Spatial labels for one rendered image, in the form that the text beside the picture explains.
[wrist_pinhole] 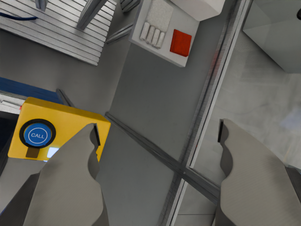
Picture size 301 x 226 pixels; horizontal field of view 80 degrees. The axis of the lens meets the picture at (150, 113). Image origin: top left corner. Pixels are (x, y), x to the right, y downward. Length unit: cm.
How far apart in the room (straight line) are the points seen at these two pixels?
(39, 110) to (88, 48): 105
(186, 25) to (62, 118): 56
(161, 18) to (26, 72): 102
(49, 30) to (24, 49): 20
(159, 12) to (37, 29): 89
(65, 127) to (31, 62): 109
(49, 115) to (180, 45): 51
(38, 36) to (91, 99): 52
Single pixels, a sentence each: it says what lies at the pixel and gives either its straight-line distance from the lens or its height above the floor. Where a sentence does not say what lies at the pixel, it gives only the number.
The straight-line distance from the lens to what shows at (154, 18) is 66.
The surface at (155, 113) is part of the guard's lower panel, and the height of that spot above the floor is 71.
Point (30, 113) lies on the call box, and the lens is 37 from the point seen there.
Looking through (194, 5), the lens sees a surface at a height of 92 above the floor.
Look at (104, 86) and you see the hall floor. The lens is 149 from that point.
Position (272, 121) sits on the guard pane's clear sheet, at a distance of 53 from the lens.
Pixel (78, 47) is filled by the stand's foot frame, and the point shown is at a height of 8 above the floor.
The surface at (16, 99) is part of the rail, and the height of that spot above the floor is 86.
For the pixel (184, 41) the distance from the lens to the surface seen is 72.
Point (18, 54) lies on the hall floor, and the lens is 145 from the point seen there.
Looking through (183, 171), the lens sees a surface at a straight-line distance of 66.
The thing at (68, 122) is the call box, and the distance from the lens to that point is 38.
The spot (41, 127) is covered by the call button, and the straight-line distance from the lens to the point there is 37.
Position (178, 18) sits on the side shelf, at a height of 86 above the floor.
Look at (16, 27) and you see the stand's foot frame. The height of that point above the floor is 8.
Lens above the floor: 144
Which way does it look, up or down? 59 degrees down
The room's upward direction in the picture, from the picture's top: 111 degrees clockwise
